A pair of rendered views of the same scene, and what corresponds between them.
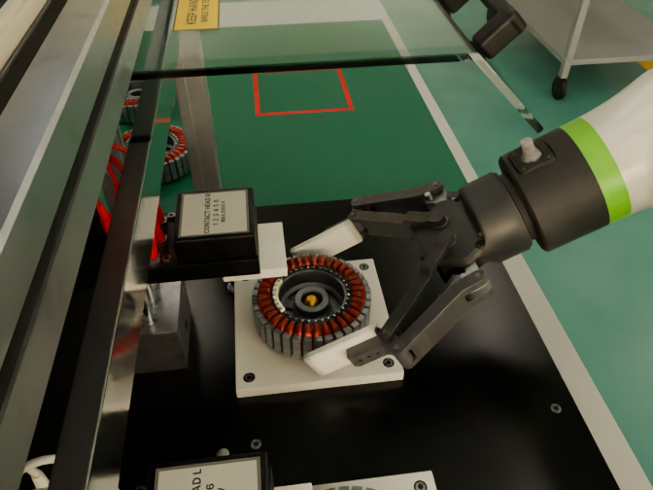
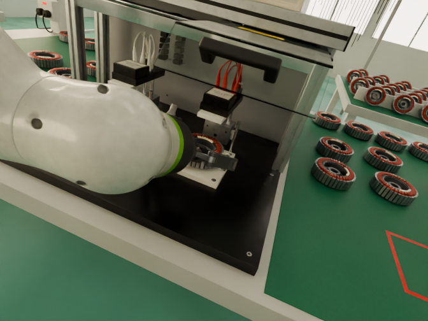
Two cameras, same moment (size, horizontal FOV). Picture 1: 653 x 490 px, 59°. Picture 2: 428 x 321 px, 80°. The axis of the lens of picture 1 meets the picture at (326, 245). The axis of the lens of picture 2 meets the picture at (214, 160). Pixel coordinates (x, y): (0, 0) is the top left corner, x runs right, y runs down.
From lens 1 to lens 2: 0.75 m
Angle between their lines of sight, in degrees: 81
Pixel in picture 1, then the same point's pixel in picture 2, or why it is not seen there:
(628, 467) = (55, 201)
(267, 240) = (214, 114)
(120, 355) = (143, 16)
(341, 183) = (297, 228)
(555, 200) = not seen: hidden behind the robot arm
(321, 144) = (346, 242)
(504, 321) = (147, 205)
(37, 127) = not seen: outside the picture
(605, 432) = (72, 207)
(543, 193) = not seen: hidden behind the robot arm
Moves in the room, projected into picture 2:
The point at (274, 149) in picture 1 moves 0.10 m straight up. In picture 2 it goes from (341, 219) to (364, 186)
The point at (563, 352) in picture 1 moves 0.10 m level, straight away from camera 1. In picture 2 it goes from (114, 227) to (129, 278)
